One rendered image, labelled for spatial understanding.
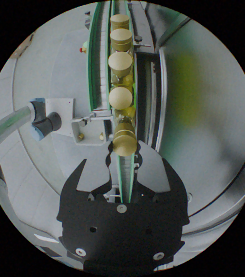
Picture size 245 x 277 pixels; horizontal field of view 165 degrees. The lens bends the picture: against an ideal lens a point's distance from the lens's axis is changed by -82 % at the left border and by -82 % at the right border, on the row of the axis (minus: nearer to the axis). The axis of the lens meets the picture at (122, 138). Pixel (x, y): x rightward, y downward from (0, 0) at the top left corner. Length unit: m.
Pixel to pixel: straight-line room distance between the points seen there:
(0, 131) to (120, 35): 0.45
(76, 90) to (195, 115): 0.60
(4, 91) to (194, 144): 4.04
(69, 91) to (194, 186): 0.72
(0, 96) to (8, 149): 1.71
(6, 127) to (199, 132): 0.57
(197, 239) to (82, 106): 0.73
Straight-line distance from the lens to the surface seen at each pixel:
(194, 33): 0.21
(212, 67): 0.16
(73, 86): 0.64
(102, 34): 0.56
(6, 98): 3.86
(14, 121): 0.47
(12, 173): 3.85
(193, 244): 0.23
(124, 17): 0.21
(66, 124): 0.68
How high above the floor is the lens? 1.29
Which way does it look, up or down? 61 degrees down
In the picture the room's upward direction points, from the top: 176 degrees counter-clockwise
